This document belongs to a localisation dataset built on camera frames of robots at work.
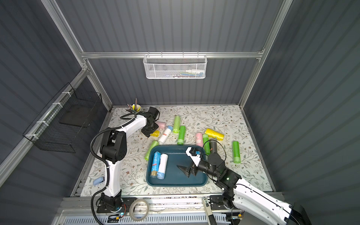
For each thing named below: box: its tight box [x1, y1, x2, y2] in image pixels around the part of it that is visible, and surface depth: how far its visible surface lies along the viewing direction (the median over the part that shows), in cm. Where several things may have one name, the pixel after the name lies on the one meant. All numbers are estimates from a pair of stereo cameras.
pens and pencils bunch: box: [126, 97, 142, 113], surface depth 108 cm
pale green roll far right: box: [232, 141, 241, 164], surface depth 93 cm
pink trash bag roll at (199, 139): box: [195, 132, 203, 148], surface depth 98 cm
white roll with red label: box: [158, 125, 173, 144], surface depth 101 cm
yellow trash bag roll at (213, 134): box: [204, 128, 225, 141], surface depth 101 cm
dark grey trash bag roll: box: [210, 138, 218, 154], surface depth 96 cm
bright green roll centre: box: [177, 125, 187, 145], surface depth 101 cm
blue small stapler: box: [92, 176, 105, 186], surface depth 82 cm
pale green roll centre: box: [172, 115, 181, 134], surface depth 107 cm
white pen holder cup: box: [131, 104, 142, 113], surface depth 108 cm
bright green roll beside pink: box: [202, 134, 211, 156], surface depth 97 cm
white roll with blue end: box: [157, 153, 169, 180], surface depth 86 cm
